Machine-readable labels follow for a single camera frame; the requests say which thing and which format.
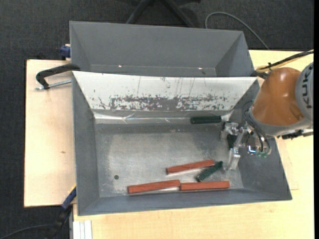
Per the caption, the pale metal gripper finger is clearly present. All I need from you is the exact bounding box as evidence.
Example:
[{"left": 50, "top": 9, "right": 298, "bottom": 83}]
[
  {"left": 225, "top": 148, "right": 235, "bottom": 172},
  {"left": 232, "top": 147, "right": 242, "bottom": 171}
]

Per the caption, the dark green flat block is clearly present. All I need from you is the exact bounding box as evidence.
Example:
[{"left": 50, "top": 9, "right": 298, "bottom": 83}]
[
  {"left": 190, "top": 116, "right": 223, "bottom": 125},
  {"left": 195, "top": 161, "right": 224, "bottom": 183}
]

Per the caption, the red-brown flat block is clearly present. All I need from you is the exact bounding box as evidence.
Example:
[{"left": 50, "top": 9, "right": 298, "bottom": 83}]
[
  {"left": 179, "top": 180, "right": 231, "bottom": 192},
  {"left": 165, "top": 159, "right": 216, "bottom": 176},
  {"left": 127, "top": 179, "right": 181, "bottom": 195}
]

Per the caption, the grey metal bin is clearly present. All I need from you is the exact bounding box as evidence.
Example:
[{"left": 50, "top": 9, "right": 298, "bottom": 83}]
[{"left": 69, "top": 20, "right": 293, "bottom": 216}]

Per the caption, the pale wood board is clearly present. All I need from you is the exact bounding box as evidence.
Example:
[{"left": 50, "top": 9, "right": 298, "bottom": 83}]
[{"left": 23, "top": 59, "right": 76, "bottom": 208}]

